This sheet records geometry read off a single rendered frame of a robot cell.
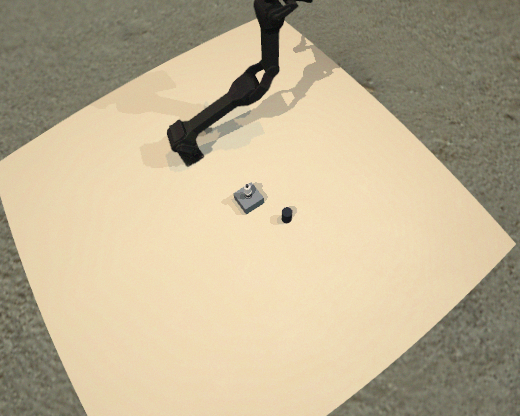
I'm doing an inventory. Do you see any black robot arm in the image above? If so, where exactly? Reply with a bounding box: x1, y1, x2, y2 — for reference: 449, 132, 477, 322
167, 0, 313, 167

